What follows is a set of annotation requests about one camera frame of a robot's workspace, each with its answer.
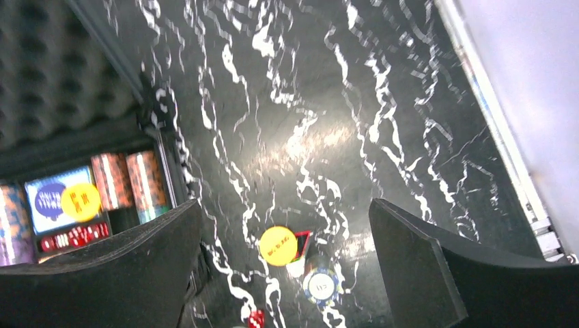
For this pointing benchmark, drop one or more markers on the red dice row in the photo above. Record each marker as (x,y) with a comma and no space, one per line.
(76,237)

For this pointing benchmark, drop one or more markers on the blue playing card deck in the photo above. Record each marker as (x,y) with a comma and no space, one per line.
(44,195)

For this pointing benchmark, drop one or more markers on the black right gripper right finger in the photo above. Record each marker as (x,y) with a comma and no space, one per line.
(435,278)

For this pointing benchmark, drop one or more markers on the white dealer chip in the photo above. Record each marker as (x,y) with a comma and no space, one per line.
(320,286)

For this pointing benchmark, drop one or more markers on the black triangle under yellow button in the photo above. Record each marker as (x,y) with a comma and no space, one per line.
(303,244)

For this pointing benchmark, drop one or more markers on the blue orange purple chip stack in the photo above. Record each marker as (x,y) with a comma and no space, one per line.
(16,232)

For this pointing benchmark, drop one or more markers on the red die on table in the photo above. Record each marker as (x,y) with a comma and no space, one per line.
(256,319)

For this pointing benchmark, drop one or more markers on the yellow big blind button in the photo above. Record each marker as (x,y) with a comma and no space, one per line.
(81,202)

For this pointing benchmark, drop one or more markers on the black poker set case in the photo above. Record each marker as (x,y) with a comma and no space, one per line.
(65,98)

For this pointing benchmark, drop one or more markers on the orange and green chip stack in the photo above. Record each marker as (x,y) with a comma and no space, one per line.
(146,179)

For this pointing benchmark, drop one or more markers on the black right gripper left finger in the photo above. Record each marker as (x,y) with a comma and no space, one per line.
(142,277)

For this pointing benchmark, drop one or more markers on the orange black chip stack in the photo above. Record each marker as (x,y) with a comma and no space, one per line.
(112,181)

